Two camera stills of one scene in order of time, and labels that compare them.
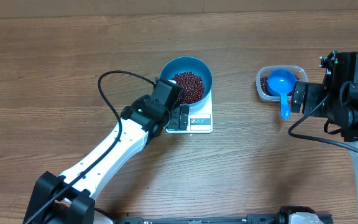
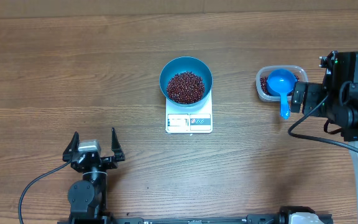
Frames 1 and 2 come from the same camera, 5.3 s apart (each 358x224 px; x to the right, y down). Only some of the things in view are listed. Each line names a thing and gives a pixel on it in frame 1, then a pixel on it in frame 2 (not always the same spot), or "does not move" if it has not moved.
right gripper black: x=311 y=96 does not move
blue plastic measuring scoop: x=281 y=82 does not move
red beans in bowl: x=192 y=84 does not move
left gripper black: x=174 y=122 to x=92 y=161
